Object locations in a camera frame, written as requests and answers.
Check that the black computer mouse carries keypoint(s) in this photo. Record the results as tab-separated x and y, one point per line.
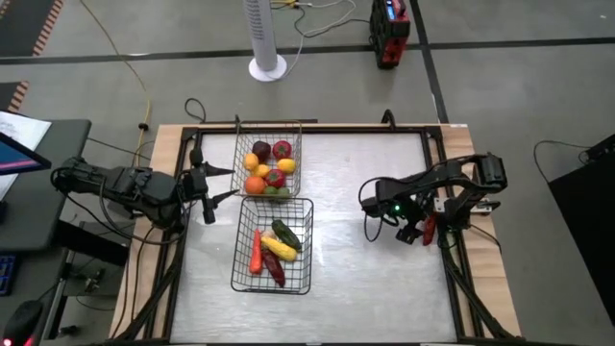
21	322

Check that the red tomato with green stem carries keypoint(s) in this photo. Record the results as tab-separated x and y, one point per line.
276	178

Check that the small black striped-edge floor mat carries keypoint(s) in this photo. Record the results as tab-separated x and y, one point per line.
9	96

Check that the black metal table frame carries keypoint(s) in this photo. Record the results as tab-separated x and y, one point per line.
336	130

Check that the red and black power station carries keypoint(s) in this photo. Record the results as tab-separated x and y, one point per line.
389	38

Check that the black table clamp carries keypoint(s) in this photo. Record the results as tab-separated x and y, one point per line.
388	117

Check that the white paper sheet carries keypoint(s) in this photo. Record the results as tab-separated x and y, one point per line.
24	127

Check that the black keyboard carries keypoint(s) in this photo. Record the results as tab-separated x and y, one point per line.
7	274

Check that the large black striped-edge floor mat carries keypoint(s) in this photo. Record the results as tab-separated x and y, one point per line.
24	24

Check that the yellow corn cob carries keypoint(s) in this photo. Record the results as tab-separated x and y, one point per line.
279	249

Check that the dark purple plum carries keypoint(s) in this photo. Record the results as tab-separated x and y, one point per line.
261	150

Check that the orange plastic orange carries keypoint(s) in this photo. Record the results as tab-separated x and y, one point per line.
255	185

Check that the dark green cucumber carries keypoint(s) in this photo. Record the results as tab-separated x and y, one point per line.
287	234

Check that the silver metal bracket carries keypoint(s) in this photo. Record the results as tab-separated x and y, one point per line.
485	205

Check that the white tower fan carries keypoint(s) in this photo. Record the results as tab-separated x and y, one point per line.
262	33

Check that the computer monitor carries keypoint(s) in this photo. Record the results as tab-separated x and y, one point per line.
14	158

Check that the large black box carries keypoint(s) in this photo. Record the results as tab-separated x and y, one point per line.
586	216

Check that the bright red chili pepper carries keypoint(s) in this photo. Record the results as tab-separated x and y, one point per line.
429	230

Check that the red apple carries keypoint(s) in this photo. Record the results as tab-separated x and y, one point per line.
282	150

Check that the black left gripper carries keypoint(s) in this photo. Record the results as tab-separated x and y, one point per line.
194	182

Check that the dark grey desk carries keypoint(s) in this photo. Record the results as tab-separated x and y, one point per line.
53	202

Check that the dark red chili pepper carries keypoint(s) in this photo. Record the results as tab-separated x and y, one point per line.
274	268

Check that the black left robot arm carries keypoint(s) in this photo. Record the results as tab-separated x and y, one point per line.
144	190

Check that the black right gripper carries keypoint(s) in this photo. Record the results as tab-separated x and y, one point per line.
406	202

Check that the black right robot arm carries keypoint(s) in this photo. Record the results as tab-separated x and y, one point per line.
447	173

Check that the orange plastic carrot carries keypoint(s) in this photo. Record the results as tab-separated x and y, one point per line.
256	257

